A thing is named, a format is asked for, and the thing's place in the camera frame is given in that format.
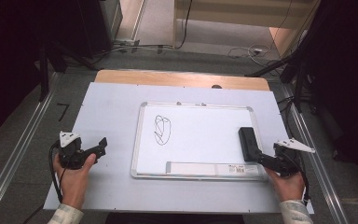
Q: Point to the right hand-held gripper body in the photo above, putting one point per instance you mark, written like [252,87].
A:
[287,158]

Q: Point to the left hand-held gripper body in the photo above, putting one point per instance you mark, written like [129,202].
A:
[70,149]

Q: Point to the black whiteboard eraser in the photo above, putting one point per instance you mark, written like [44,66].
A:
[249,143]

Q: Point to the silver framed whiteboard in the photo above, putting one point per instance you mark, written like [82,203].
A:
[199,137]

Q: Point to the person's right hand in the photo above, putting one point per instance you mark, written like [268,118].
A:
[287,186]

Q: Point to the person's left hand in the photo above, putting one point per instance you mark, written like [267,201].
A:
[73,183]

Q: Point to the white table cover board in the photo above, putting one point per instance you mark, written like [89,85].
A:
[112,112]

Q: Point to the black metal stand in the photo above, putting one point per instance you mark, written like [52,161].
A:
[44,77]
[298,81]

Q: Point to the wooden table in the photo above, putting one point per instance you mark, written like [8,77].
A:
[167,78]

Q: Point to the grey power strip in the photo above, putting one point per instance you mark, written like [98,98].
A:
[126,42]

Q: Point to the dark cabinet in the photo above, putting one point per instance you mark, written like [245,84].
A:
[96,25]

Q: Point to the metal floor rail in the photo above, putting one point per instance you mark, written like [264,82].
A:
[18,146]
[320,174]

